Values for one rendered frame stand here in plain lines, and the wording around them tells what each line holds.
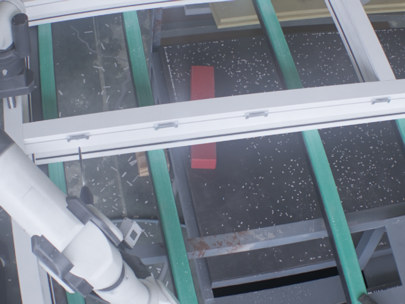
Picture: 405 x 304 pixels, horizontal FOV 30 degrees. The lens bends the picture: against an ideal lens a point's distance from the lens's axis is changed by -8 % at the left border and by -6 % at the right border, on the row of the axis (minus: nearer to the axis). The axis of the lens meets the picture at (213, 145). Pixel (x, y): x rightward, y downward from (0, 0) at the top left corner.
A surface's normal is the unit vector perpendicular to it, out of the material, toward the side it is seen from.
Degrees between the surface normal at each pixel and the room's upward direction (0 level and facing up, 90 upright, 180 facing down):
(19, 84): 90
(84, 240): 24
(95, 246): 33
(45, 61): 0
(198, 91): 0
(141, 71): 0
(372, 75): 90
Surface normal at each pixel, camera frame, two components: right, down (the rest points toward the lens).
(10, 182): 0.13, 0.00
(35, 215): -0.03, 0.15
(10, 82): 0.21, 0.81
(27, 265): 0.07, -0.57
